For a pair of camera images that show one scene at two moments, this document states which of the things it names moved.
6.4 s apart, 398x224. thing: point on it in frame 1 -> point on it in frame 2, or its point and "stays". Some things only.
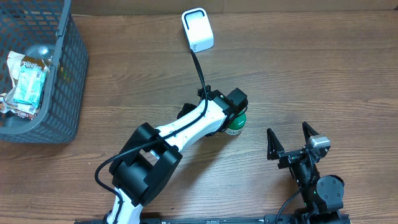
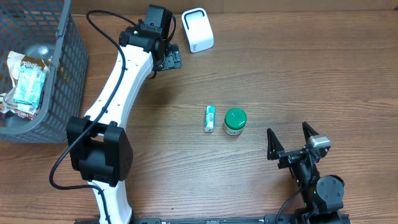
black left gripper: (186, 106) -> (171, 59)
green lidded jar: (236, 122) stays
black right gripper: (276, 150) stays
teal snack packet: (30, 81) stays
